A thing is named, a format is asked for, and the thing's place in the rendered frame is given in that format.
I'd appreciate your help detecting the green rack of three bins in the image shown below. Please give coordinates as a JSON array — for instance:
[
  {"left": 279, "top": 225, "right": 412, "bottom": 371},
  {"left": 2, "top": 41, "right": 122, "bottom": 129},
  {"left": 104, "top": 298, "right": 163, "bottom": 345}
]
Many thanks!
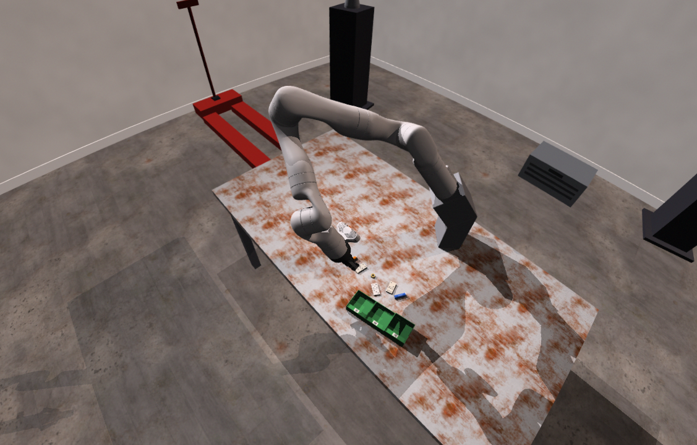
[{"left": 346, "top": 290, "right": 415, "bottom": 346}]

